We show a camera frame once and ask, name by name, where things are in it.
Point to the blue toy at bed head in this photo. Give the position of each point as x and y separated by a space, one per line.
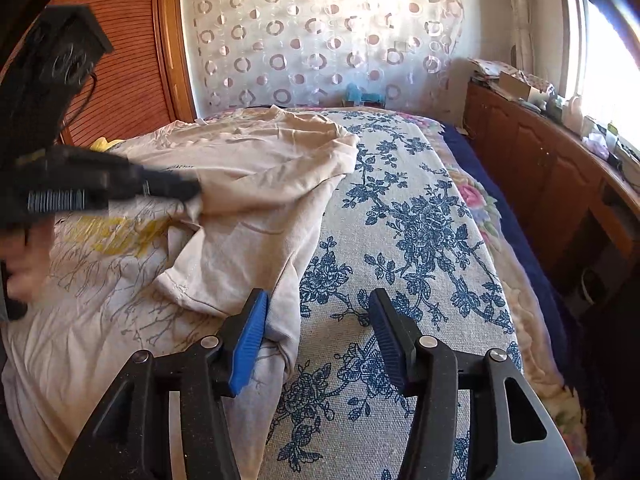
355 96

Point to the colourful floral bed sheet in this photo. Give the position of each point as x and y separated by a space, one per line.
534 358

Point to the cream side window curtain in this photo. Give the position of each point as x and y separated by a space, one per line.
523 54

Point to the person's left hand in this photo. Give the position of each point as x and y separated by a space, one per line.
27 258

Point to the yellow pikachu plush toy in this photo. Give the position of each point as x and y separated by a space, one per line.
102 145

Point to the pink bottle on sill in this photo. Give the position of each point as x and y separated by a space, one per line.
572 116

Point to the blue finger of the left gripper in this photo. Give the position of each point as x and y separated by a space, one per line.
155 185

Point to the window with wooden frame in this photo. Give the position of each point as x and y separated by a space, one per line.
600 70

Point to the cardboard box on cabinet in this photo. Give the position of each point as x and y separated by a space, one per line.
523 86

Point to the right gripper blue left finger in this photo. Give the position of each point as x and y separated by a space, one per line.
127 434

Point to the blue floral bed cover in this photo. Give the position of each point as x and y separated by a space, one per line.
398 222

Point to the brown wooden low cabinet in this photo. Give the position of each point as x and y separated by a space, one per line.
569 203

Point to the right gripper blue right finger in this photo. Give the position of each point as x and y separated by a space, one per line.
512 436

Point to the beige printed t-shirt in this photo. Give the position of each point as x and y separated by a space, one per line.
158 276

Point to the brown wooden louvred wardrobe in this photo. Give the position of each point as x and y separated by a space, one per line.
137 87

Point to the sheer circle pattern curtain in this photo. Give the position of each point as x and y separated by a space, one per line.
289 53

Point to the dark blue mattress edge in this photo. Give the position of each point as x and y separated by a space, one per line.
561 329

